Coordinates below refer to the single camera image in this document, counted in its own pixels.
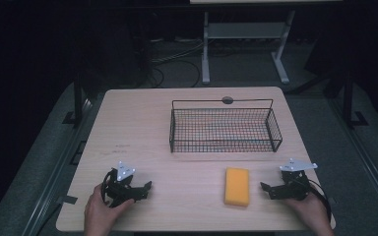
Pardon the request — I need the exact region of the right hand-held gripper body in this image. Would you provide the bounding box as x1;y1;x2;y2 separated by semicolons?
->
278;157;319;202

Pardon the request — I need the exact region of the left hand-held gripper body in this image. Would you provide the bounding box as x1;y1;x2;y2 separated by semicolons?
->
102;160;143;208

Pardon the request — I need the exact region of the orange sponge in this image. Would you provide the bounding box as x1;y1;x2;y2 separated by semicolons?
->
223;166;251;207

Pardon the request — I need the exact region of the black wire basket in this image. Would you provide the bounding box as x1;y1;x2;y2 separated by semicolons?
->
168;98;284;154

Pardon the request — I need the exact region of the person's right hand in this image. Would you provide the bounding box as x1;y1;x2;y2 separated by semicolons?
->
283;192;337;236

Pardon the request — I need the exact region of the person's left hand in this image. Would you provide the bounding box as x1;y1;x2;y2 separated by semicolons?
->
84;183;136;236

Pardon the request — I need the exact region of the black metal stand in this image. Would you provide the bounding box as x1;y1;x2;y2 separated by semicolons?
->
62;73;85;127
341;70;369;129

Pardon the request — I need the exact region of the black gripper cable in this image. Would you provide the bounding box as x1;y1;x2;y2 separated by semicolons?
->
306;178;333;221
99;170;113;207

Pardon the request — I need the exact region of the aluminium floor rail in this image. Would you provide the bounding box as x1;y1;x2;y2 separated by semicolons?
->
21;97;95;236
328;96;378;227

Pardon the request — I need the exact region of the bundle of floor cables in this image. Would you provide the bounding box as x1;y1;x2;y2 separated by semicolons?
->
149;37;208;89

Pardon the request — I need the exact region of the white metal desk frame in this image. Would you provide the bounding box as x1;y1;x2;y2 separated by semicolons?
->
200;9;297;86

